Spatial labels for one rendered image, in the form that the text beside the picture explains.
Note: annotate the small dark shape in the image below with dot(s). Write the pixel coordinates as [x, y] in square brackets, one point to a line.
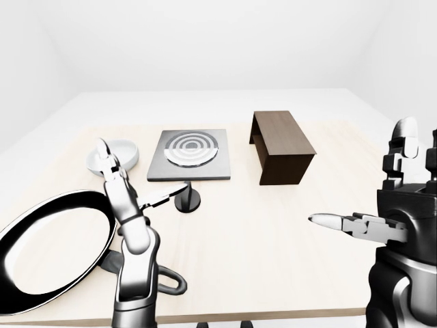
[202, 325]
[245, 325]

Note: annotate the black frying pan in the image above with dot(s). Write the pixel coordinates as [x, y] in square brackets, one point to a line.
[58, 246]

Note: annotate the flat dark stove plate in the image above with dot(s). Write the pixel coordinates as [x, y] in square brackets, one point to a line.
[191, 160]

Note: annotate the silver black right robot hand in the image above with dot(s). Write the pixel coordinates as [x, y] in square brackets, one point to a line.
[409, 208]

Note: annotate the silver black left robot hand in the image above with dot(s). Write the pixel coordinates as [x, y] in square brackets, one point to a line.
[119, 198]

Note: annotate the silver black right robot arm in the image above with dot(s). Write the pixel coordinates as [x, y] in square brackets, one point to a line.
[399, 294]

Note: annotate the white bowl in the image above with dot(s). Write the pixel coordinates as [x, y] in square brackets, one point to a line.
[128, 153]

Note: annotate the round black stove knob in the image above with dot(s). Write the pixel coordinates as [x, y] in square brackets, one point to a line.
[189, 201]

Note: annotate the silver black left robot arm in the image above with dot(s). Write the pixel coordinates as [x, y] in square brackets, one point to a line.
[136, 273]

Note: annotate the dark brown wooden box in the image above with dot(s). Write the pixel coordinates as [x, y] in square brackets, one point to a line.
[285, 147]

